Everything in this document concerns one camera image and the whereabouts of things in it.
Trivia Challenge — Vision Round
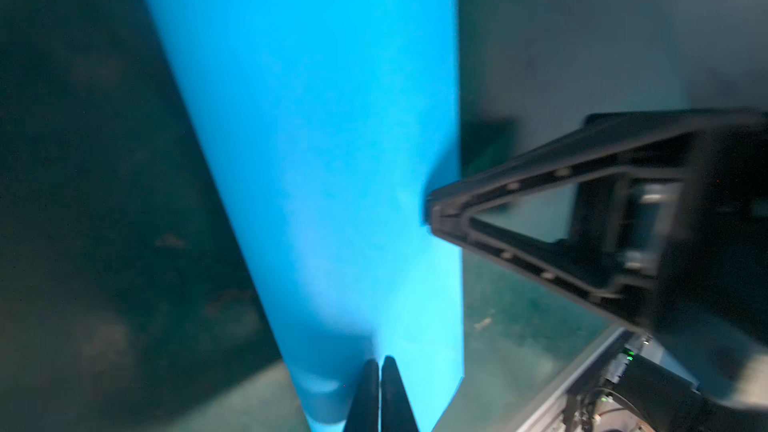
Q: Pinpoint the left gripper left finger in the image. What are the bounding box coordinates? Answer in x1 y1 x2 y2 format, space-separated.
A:
343 359 380 432

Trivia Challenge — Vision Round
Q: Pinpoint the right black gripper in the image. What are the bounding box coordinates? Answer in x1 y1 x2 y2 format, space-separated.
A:
426 109 767 372

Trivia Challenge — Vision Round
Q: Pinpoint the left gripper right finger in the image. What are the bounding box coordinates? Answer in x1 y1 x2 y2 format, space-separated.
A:
380 356 419 432

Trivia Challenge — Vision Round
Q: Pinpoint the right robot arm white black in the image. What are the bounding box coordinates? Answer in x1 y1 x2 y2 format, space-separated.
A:
426 108 767 431

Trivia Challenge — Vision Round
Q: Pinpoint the blue square paper sheet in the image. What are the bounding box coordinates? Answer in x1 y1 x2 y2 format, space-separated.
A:
146 0 464 431

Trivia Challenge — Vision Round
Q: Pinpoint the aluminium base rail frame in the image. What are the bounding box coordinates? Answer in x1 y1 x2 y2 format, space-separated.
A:
505 326 633 431

